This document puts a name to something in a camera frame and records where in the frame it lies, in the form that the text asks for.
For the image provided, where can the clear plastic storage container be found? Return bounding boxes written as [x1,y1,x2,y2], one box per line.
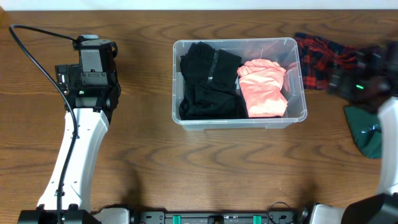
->
[172,37,308,130]

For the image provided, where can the dark green garment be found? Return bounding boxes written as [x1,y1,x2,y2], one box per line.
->
[344,106,382,159]

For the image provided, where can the pink garment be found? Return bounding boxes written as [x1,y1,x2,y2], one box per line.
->
[237,58,287,118]

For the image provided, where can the black trousers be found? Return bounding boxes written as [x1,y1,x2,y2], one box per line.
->
[179,42,246,120]

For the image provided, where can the red plaid flannel shirt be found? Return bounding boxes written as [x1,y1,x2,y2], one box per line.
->
[294,32,381,90]

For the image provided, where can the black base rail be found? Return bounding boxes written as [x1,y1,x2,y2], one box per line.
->
[131,210,309,224]

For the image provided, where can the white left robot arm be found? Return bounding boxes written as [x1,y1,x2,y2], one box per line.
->
[18,64,131,223]

